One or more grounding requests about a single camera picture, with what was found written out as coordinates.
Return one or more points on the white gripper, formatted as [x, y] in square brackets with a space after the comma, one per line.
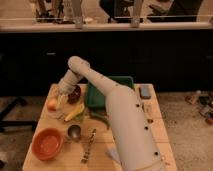
[67, 85]

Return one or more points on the red yellow apple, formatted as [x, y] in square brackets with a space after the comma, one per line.
[52, 105]

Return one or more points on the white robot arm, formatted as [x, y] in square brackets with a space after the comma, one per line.
[135, 144]

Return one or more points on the white paper cup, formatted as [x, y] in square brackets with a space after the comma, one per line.
[57, 114]

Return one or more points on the small metal cup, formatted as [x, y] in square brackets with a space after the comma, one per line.
[74, 133]

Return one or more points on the dark red plum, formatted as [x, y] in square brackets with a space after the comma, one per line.
[75, 95]

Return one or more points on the yellow banana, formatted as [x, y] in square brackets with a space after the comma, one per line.
[76, 111]

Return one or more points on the green plastic tray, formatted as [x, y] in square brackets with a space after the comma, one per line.
[94, 99]

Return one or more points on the black office chair base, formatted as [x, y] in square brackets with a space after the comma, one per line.
[8, 117]

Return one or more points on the green chili pepper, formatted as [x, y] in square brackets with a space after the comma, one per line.
[100, 117]

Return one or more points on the orange bowl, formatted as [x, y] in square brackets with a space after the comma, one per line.
[47, 144]

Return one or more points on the metal tongs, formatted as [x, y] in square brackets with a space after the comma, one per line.
[86, 155]

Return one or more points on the white paper napkin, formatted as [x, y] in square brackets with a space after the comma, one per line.
[112, 153]

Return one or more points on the blue sponge block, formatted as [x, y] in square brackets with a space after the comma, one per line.
[144, 92]

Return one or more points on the dark cabinet counter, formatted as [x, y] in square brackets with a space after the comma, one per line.
[172, 56]

